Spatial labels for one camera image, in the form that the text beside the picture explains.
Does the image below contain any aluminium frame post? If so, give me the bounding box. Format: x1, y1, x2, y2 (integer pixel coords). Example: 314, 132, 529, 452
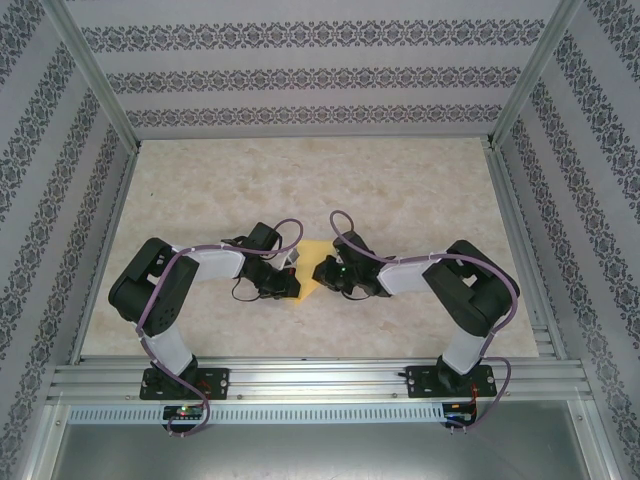
42, 0, 142, 151
487, 0, 584, 149

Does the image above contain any circuit board with green light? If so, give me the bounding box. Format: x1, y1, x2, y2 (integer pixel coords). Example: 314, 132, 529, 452
163, 405, 204, 420

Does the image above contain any long aluminium mounting rail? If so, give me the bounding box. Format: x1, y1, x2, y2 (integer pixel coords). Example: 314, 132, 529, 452
47, 355, 594, 401

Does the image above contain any yellow paper sheet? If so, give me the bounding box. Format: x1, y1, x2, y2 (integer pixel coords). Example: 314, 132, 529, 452
291, 239, 335, 305

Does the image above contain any slotted grey cable duct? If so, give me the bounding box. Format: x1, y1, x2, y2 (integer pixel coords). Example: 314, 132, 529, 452
67, 403, 446, 426

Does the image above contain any grey metal shelf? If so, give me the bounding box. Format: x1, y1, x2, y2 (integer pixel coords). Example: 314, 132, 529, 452
22, 399, 621, 480

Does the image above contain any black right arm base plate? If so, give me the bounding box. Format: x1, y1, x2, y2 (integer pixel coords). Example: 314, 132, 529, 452
405, 364, 494, 400

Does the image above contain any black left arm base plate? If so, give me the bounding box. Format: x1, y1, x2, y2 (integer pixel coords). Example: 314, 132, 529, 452
139, 367, 230, 401

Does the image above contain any aluminium side rail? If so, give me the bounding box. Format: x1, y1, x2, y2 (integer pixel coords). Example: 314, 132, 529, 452
67, 142, 144, 366
484, 144, 569, 359

